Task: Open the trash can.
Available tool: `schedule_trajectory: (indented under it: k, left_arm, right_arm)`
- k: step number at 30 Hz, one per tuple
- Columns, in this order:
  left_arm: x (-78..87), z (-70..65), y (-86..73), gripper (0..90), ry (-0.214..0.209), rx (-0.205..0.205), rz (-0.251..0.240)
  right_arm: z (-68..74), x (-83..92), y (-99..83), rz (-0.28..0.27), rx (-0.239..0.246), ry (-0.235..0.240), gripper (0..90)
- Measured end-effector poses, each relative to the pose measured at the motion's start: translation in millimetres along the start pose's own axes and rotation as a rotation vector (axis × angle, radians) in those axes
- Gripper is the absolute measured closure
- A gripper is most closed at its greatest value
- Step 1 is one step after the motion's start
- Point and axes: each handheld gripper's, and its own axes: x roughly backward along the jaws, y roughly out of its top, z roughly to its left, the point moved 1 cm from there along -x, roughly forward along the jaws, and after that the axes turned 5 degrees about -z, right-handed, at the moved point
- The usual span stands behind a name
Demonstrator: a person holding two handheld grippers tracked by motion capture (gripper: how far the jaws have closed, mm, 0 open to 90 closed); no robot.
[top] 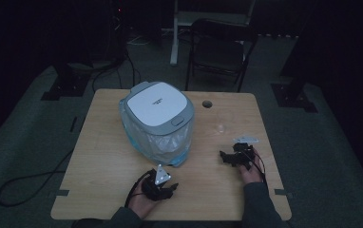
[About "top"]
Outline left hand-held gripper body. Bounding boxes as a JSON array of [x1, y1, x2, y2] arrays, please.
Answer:
[[141, 163, 173, 201]]

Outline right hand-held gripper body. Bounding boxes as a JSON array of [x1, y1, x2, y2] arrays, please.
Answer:
[[230, 136, 260, 170]]

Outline white lidded translucent trash can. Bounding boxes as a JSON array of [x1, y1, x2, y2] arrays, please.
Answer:
[[118, 81, 196, 168]]

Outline person's right hand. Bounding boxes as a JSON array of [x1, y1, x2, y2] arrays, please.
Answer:
[[239, 156, 264, 185]]

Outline person's left hand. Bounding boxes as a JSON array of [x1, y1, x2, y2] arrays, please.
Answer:
[[127, 185, 159, 220]]

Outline clear plastic cup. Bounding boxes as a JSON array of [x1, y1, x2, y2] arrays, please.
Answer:
[[213, 109, 235, 135]]

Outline black folding chair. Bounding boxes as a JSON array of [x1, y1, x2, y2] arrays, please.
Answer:
[[184, 18, 259, 93]]

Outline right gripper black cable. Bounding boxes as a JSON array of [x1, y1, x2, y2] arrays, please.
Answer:
[[249, 147, 269, 190]]

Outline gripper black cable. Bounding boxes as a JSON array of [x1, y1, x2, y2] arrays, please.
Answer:
[[124, 168, 157, 209], [249, 147, 269, 190]]

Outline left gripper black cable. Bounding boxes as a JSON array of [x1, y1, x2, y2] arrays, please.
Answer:
[[124, 168, 157, 209]]

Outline black stand with base plate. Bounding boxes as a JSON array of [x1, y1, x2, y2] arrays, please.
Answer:
[[270, 0, 318, 114], [40, 61, 91, 102]]

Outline black cables behind table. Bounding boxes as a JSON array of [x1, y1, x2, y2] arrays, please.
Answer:
[[91, 47, 142, 93]]

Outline black cable on floor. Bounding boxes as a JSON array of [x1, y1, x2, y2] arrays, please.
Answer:
[[0, 148, 74, 209]]

